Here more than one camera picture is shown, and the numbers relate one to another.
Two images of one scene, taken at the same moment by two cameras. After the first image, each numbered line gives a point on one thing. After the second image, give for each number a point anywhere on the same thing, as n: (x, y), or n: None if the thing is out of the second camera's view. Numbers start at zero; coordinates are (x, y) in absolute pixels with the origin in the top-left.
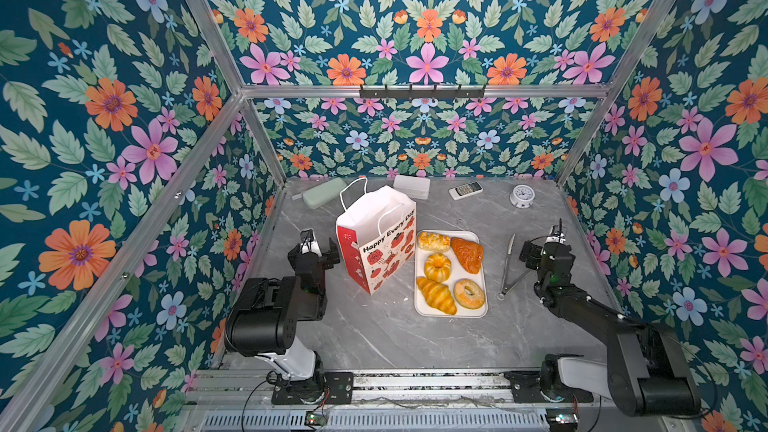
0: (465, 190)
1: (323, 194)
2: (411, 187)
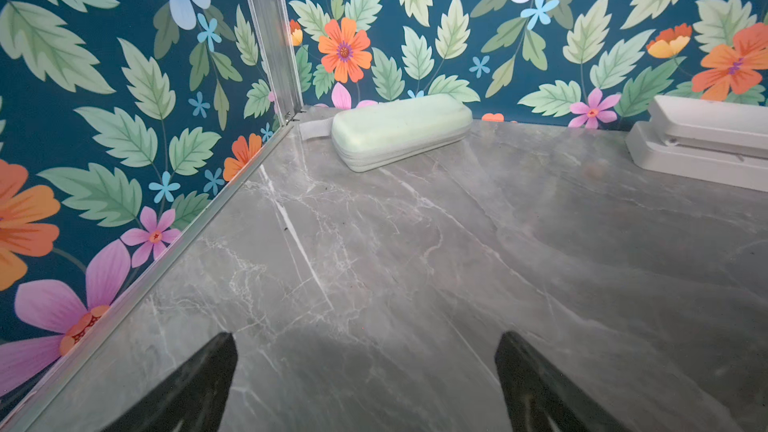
0: None
1: (373, 132)
2: (712, 140)
